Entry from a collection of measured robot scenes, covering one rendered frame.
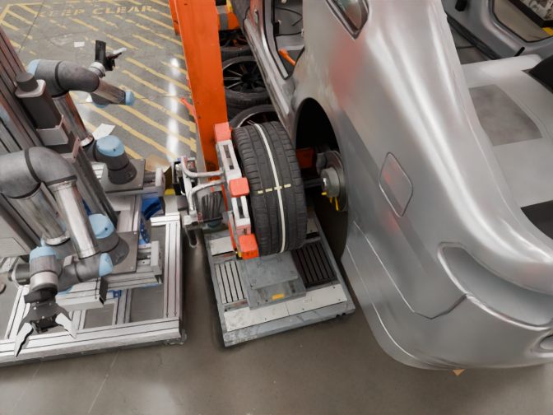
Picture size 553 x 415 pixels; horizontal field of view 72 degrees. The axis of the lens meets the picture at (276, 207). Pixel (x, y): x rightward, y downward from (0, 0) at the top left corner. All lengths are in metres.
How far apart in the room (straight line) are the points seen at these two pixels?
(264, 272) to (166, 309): 0.61
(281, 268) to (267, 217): 0.81
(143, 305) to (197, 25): 1.55
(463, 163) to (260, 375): 1.75
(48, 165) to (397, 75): 1.13
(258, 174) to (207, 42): 0.63
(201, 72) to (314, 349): 1.67
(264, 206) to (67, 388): 1.60
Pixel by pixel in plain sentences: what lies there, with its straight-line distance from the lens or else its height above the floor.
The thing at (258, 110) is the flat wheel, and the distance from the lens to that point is 3.01.
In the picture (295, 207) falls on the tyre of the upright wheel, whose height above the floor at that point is 1.02.
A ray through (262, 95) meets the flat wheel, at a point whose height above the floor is 0.50.
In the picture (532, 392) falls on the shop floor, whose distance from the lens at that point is 2.82.
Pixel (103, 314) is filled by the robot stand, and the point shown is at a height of 0.21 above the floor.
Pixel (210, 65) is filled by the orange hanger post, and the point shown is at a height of 1.34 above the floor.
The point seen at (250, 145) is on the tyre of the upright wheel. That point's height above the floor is 1.18.
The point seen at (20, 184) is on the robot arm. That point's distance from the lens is 1.49.
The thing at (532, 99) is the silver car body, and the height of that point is 1.05.
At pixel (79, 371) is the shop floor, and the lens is 2.65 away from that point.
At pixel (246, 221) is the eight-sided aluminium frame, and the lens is 1.69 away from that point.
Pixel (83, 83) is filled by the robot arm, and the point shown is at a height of 1.39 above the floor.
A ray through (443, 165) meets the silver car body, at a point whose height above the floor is 1.65.
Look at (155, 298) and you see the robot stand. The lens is 2.44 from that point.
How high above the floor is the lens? 2.33
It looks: 52 degrees down
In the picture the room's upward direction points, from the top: 1 degrees clockwise
